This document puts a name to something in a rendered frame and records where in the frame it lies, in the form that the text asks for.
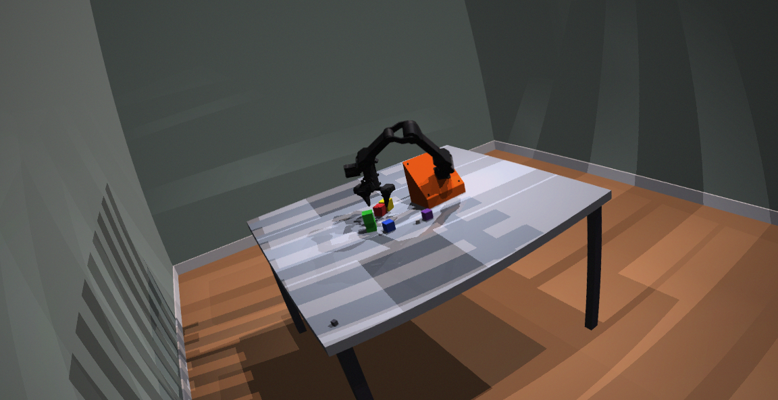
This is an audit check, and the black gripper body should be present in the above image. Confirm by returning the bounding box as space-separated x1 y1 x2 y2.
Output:
353 173 395 195

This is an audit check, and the blue block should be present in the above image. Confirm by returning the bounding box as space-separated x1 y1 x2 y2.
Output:
382 219 396 232

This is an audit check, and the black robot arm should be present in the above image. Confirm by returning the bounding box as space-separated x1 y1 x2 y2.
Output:
344 120 455 197

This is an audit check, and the yellow block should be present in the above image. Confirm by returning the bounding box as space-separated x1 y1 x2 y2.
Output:
378 198 394 211

